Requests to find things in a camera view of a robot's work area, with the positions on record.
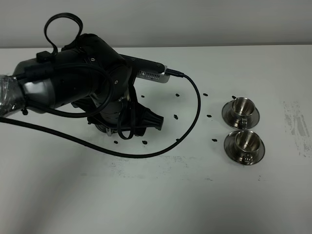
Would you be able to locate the near stainless steel saucer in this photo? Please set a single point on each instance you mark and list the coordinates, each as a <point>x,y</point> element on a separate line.
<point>230,151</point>

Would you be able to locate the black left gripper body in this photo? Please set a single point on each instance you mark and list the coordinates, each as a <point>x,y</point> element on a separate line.
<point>122,114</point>

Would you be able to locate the far stainless steel saucer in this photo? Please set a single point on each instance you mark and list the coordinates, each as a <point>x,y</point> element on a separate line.
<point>227,117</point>

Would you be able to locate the far stainless steel teacup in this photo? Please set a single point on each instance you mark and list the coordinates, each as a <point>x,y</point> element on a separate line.
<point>242,110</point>

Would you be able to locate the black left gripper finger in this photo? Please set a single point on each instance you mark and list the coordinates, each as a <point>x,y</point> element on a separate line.
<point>150,119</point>

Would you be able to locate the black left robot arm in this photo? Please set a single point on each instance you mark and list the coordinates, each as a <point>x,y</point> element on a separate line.
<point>85,79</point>

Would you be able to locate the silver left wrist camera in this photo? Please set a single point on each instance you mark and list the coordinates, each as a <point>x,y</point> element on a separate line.
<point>149,70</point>

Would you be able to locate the stainless steel teacup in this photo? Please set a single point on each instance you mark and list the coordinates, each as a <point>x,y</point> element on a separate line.
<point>246,145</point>
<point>242,110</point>

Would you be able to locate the near stainless steel teacup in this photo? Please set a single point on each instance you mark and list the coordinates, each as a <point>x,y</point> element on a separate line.
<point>246,145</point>

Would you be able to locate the stainless steel teapot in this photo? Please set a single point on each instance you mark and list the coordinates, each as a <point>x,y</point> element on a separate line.
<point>104,129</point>

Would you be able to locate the stainless steel saucer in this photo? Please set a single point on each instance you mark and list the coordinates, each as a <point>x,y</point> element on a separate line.
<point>227,117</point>
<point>230,151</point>

